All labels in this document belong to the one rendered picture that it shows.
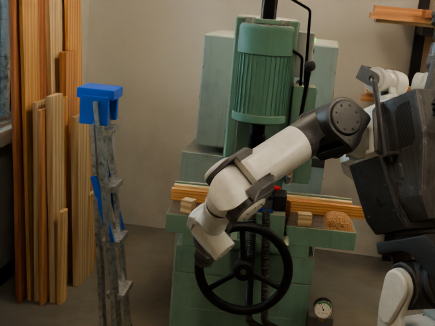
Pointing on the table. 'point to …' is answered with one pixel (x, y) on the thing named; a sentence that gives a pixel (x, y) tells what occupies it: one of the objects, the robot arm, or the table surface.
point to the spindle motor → (263, 73)
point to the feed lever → (307, 83)
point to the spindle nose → (256, 135)
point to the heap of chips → (337, 221)
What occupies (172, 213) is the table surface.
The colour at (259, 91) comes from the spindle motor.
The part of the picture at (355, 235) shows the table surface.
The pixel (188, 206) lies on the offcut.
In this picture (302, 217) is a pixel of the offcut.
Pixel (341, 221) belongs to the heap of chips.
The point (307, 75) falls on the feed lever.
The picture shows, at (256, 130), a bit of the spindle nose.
